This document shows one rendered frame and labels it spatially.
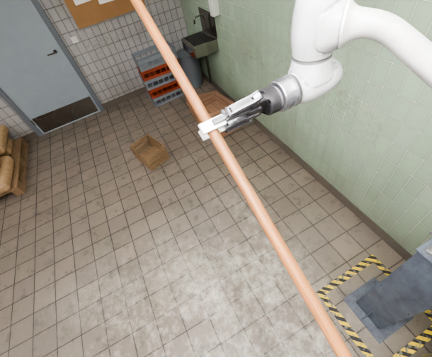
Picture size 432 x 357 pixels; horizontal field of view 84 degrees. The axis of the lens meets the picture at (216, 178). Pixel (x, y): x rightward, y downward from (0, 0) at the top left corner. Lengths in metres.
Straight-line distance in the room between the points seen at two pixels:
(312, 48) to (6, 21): 4.06
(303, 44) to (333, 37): 0.07
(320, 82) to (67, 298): 2.63
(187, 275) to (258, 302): 0.66
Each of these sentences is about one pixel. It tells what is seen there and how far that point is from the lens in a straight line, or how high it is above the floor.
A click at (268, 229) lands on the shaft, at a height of 1.60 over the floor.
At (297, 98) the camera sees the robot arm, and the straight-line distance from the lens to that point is 0.72.
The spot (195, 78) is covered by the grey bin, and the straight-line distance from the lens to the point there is 4.36.
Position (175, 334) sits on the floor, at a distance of 2.25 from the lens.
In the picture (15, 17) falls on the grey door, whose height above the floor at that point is 1.52.
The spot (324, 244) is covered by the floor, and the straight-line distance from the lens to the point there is 2.39.
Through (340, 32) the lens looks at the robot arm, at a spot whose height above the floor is 1.88.
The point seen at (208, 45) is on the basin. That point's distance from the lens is 3.60.
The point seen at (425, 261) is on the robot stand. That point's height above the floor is 0.97.
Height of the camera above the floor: 2.13
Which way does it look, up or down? 50 degrees down
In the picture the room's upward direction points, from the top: 15 degrees counter-clockwise
